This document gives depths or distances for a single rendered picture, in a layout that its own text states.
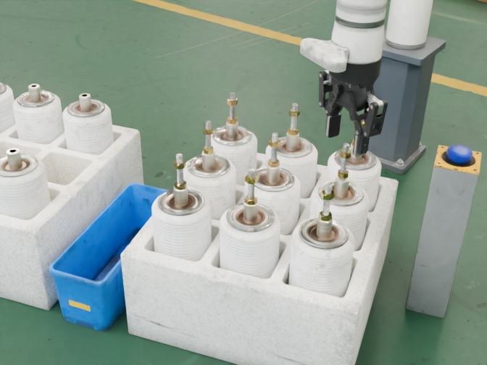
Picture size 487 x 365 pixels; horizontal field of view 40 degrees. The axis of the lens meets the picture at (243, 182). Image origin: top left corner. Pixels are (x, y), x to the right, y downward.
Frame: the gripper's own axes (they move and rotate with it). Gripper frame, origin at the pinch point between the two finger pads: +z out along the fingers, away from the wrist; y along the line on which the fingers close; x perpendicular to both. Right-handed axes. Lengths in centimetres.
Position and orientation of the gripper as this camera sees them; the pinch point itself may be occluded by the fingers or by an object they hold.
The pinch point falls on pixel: (346, 137)
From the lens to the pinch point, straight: 108.3
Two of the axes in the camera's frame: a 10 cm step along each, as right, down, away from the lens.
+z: -0.2, 8.4, 5.5
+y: -5.1, -4.8, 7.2
